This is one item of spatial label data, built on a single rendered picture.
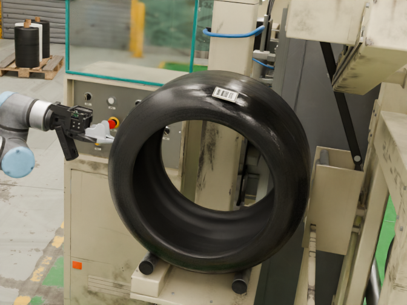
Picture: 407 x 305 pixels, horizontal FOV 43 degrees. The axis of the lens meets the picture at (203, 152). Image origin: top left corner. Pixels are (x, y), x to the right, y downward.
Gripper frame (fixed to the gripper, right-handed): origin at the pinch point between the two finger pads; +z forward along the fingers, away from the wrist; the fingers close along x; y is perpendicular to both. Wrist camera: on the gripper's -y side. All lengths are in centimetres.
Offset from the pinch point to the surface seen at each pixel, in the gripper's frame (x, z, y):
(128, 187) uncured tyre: -12.4, 10.9, -6.5
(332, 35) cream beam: -37, 51, 49
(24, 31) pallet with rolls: 526, -329, -98
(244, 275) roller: -8, 49, -25
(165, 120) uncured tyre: -12.2, 17.5, 15.4
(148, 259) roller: -10.2, 20.4, -28.7
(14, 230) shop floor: 132, -101, -137
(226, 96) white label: -11.1, 31.5, 25.5
